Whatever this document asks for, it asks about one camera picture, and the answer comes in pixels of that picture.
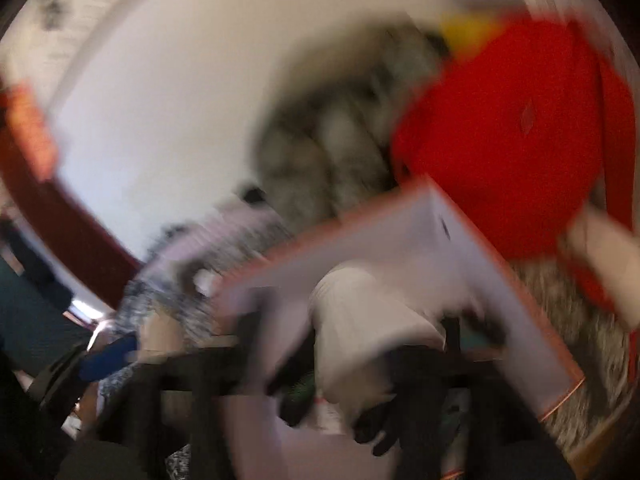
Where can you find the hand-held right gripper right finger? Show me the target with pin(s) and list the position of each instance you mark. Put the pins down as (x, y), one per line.
(505, 420)

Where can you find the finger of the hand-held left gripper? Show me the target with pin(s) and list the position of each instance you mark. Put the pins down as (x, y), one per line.
(107, 360)

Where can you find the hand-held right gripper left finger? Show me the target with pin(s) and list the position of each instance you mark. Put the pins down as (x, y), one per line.
(210, 410)

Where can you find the clear plastic pill organizer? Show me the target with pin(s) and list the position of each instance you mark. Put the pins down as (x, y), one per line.
(370, 330)

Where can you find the pink cardboard box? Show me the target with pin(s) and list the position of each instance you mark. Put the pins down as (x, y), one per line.
(400, 230)

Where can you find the purple quilted bed cover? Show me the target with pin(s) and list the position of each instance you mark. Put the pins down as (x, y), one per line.
(235, 230)

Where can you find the white cloth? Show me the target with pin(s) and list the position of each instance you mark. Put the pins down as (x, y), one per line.
(605, 260)

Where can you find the grey jacket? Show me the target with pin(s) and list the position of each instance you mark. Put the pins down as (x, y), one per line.
(320, 150)

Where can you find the red garment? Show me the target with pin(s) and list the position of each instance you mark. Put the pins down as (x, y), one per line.
(500, 135)

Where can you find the yellow garment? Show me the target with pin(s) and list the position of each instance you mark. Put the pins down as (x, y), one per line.
(467, 32)

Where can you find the red wall poster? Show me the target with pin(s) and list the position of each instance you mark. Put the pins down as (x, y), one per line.
(30, 130)

